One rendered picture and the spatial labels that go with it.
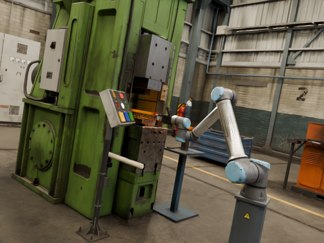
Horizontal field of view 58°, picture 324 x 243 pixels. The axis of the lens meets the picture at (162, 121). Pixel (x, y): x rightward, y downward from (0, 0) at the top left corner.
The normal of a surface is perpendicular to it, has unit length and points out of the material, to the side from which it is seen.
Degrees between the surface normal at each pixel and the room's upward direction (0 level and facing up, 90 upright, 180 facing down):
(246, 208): 90
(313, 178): 90
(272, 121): 90
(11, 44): 90
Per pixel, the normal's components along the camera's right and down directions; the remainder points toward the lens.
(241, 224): -0.47, -0.02
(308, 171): -0.74, -0.07
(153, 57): 0.77, 0.17
